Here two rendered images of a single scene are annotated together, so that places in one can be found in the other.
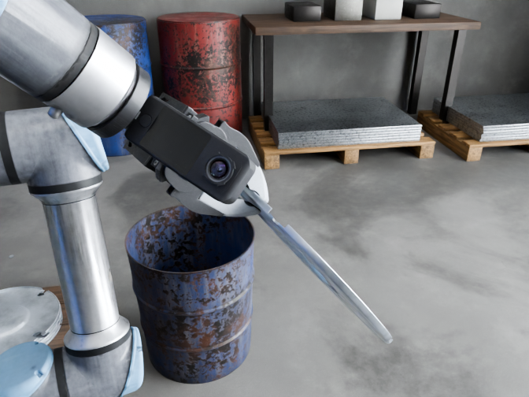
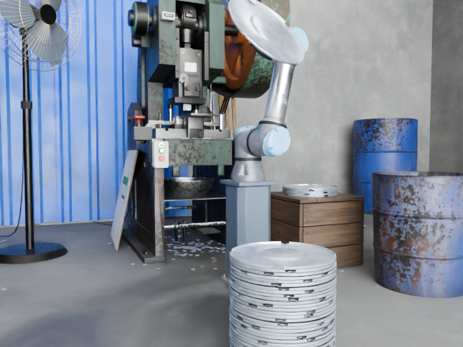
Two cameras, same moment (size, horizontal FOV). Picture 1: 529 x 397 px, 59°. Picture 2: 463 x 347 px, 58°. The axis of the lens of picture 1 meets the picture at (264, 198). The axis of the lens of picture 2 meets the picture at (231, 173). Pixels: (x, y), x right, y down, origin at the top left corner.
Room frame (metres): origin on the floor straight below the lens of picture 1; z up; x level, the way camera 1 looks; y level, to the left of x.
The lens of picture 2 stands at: (0.08, -1.31, 0.57)
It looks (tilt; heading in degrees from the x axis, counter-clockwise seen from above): 3 degrees down; 76
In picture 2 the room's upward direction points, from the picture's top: straight up
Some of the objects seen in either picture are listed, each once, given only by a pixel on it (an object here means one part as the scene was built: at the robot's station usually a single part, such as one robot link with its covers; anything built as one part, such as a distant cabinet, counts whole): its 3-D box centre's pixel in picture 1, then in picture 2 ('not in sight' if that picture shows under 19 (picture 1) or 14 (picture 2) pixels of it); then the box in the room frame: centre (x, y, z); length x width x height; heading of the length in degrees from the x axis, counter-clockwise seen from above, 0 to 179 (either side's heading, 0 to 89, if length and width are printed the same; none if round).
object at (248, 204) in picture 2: not in sight; (247, 231); (0.58, 0.43, 0.23); 0.19 x 0.19 x 0.45; 13
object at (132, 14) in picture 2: not in sight; (185, 24); (0.41, 1.20, 1.33); 0.66 x 0.18 x 0.18; 10
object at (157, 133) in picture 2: not in sight; (186, 135); (0.41, 1.21, 0.68); 0.45 x 0.30 x 0.06; 10
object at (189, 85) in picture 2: not in sight; (188, 73); (0.42, 1.16, 1.04); 0.17 x 0.15 x 0.30; 100
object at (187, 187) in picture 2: not in sight; (187, 186); (0.41, 1.21, 0.36); 0.34 x 0.34 x 0.10
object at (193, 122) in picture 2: not in sight; (196, 126); (0.44, 1.03, 0.72); 0.25 x 0.14 x 0.14; 100
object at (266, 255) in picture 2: not in sight; (282, 253); (0.49, -0.24, 0.29); 0.29 x 0.29 x 0.01
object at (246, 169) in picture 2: not in sight; (248, 169); (0.58, 0.43, 0.50); 0.15 x 0.15 x 0.10
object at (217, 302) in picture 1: (195, 291); (421, 228); (1.31, 0.24, 0.24); 0.42 x 0.42 x 0.48
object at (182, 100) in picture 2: not in sight; (186, 104); (0.41, 1.21, 0.86); 0.20 x 0.16 x 0.05; 10
